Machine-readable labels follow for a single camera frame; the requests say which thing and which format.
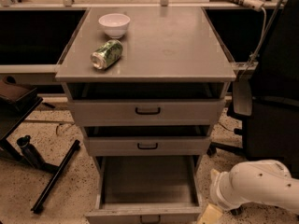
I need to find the grey drawer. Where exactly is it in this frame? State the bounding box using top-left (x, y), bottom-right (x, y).
top-left (86, 156), bottom-right (201, 224)
top-left (84, 136), bottom-right (210, 157)
top-left (68, 99), bottom-right (225, 127)

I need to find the white power cable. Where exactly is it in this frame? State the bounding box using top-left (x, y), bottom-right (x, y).
top-left (238, 7), bottom-right (269, 79)

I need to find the long workbench frame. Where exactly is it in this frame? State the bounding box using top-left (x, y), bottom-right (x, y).
top-left (0, 0), bottom-right (291, 86)

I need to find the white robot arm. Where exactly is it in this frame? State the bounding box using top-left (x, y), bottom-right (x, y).
top-left (196, 160), bottom-right (299, 224)

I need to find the white ceramic bowl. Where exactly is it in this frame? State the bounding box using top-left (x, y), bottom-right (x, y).
top-left (98, 13), bottom-right (131, 38)

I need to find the black office chair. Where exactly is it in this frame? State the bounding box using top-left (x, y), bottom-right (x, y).
top-left (207, 0), bottom-right (299, 178)

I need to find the grey drawer cabinet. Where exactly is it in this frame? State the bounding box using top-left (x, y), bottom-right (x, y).
top-left (55, 6), bottom-right (237, 210)

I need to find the green soda can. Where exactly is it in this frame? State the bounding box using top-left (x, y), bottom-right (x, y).
top-left (90, 39), bottom-right (123, 70)

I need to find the black stand with base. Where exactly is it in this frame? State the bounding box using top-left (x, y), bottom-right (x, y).
top-left (0, 97), bottom-right (80, 214)

